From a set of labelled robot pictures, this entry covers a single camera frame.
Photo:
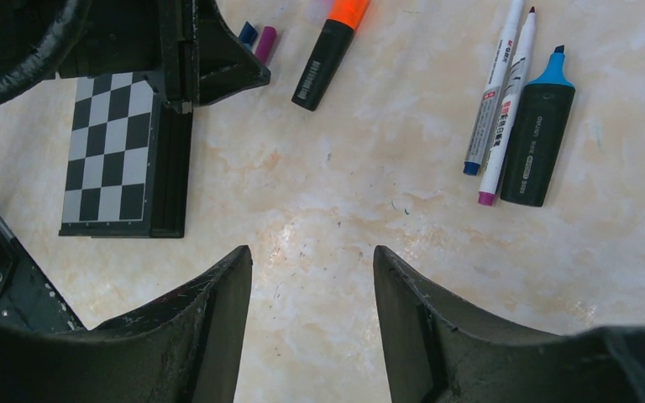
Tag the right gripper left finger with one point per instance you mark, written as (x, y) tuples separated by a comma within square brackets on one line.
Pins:
[(184, 346)]

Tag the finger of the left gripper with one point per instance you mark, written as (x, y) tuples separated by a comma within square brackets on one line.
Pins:
[(223, 65)]

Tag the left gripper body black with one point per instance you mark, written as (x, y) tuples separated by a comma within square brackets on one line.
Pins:
[(153, 38)]

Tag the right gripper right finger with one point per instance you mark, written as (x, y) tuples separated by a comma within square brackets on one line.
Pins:
[(438, 347)]

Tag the blue marker cap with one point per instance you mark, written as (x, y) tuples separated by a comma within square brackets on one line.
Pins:
[(248, 35)]

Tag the magenta marker cap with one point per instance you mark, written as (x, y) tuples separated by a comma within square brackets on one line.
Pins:
[(266, 42)]

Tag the white marker magenta end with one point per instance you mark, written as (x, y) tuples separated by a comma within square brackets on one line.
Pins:
[(516, 80)]

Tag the black highlighter blue tip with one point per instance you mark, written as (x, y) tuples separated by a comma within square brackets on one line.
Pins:
[(537, 134)]

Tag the black highlighter orange cap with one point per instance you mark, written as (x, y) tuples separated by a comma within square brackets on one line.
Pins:
[(332, 44)]

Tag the black white chessboard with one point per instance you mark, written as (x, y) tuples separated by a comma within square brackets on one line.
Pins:
[(128, 163)]

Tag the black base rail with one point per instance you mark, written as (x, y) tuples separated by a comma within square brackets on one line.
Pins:
[(28, 299)]

